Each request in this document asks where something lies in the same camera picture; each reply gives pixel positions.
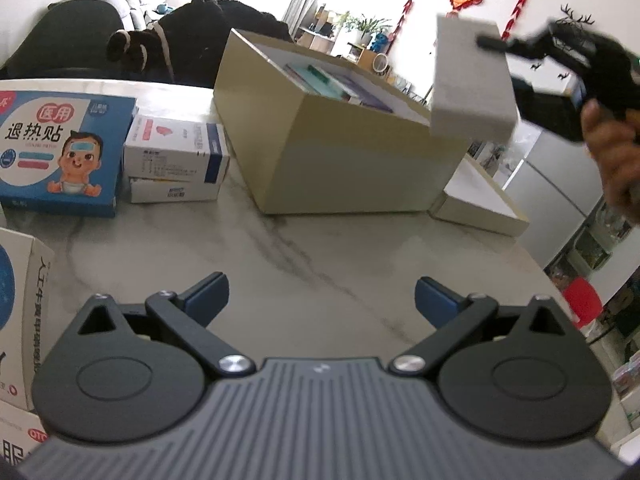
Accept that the person right hand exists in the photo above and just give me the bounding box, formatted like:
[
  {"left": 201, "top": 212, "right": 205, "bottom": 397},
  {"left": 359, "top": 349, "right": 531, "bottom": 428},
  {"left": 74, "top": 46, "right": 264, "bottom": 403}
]
[{"left": 582, "top": 100, "right": 640, "bottom": 226}]

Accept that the blue fever patch box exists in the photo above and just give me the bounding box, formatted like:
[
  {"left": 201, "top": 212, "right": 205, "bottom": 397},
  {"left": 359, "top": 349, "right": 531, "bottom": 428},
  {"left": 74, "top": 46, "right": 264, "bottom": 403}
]
[{"left": 0, "top": 88, "right": 137, "bottom": 218}]

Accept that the beige cardboard storage box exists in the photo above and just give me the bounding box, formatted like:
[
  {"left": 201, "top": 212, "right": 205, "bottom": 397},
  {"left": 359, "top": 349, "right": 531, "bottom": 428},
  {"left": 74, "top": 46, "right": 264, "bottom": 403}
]
[{"left": 214, "top": 30, "right": 470, "bottom": 214}]

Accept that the plain white box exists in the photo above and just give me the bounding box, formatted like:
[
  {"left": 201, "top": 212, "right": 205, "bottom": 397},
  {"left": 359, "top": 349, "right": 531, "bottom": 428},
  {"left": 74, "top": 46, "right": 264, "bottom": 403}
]
[{"left": 431, "top": 15, "right": 518, "bottom": 144}]

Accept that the black chair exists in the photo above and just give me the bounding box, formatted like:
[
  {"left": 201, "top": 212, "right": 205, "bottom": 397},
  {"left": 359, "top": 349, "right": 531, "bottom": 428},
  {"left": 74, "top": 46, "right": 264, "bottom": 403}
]
[{"left": 2, "top": 0, "right": 126, "bottom": 82}]

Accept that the white box blue circle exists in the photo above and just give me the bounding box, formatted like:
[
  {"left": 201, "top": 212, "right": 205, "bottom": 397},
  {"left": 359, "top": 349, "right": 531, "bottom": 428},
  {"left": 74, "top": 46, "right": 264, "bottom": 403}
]
[{"left": 0, "top": 229, "right": 54, "bottom": 411}]

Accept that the green potted plant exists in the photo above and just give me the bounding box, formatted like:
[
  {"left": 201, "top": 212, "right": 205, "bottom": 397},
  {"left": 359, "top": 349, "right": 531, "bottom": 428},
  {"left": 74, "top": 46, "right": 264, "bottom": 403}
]
[{"left": 341, "top": 12, "right": 390, "bottom": 44}]

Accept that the white box under stack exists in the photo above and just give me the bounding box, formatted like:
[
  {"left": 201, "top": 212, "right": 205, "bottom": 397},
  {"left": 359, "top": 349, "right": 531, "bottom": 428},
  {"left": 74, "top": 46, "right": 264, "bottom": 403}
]
[{"left": 128, "top": 177, "right": 221, "bottom": 204}]

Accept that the white OTC medicine box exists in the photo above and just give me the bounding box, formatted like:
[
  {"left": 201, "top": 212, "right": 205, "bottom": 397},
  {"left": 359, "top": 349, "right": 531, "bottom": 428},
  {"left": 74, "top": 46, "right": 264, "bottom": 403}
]
[{"left": 0, "top": 401, "right": 48, "bottom": 467}]

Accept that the black jacket on chair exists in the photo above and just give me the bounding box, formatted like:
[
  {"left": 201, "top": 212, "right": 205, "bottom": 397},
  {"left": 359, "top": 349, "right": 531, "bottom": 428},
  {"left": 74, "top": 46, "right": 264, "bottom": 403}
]
[{"left": 106, "top": 0, "right": 292, "bottom": 88}]

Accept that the beige box lid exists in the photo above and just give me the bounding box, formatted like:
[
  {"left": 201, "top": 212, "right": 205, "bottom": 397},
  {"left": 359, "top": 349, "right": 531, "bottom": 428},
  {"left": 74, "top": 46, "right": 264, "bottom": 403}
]
[{"left": 428, "top": 155, "right": 529, "bottom": 238}]

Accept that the white blue medicine box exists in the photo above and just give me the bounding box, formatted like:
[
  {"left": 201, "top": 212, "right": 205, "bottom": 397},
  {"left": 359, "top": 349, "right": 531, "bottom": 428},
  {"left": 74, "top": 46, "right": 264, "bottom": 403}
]
[{"left": 122, "top": 113, "right": 230, "bottom": 184}]

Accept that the white refrigerator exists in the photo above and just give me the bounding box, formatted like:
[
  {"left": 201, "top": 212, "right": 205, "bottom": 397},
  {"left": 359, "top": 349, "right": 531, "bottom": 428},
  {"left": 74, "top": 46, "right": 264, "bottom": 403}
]
[{"left": 503, "top": 122, "right": 602, "bottom": 268}]

